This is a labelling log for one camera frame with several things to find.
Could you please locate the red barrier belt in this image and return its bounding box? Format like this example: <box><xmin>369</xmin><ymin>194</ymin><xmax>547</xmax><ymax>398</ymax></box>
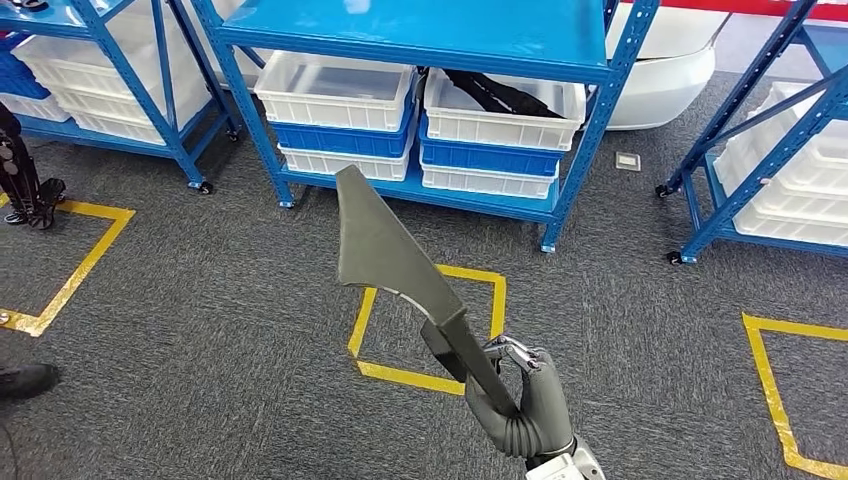
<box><xmin>662</xmin><ymin>0</ymin><xmax>848</xmax><ymax>22</ymax></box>

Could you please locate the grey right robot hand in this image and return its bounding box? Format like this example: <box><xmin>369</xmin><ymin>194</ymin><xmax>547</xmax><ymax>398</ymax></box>
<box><xmin>463</xmin><ymin>334</ymin><xmax>578</xmax><ymax>463</ymax></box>

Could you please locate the white car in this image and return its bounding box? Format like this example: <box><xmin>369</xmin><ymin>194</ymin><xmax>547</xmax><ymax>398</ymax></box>
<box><xmin>175</xmin><ymin>0</ymin><xmax>730</xmax><ymax>132</ymax></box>

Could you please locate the black plastic part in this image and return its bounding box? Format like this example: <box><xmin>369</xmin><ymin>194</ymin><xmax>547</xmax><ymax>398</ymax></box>
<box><xmin>442</xmin><ymin>67</ymin><xmax>568</xmax><ymax>121</ymax></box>

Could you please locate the black plastic plate frame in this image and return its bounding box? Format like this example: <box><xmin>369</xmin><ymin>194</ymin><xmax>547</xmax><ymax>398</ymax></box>
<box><xmin>334</xmin><ymin>164</ymin><xmax>521</xmax><ymax>419</ymax></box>

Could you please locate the blue metal shelf rack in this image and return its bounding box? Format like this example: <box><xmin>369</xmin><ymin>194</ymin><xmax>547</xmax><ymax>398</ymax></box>
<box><xmin>655</xmin><ymin>0</ymin><xmax>848</xmax><ymax>266</ymax></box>
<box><xmin>188</xmin><ymin>0</ymin><xmax>664</xmax><ymax>255</ymax></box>
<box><xmin>0</xmin><ymin>0</ymin><xmax>243</xmax><ymax>197</ymax></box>

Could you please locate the yellow floor tape square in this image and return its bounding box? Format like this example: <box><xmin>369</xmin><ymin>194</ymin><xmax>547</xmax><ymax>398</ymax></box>
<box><xmin>0</xmin><ymin>192</ymin><xmax>136</xmax><ymax>338</ymax></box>
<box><xmin>741</xmin><ymin>312</ymin><xmax>848</xmax><ymax>480</ymax></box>
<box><xmin>347</xmin><ymin>264</ymin><xmax>509</xmax><ymax>397</ymax></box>

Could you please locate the black robot leg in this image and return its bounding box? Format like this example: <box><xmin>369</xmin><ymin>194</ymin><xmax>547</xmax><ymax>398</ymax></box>
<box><xmin>0</xmin><ymin>102</ymin><xmax>68</xmax><ymax>231</ymax></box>

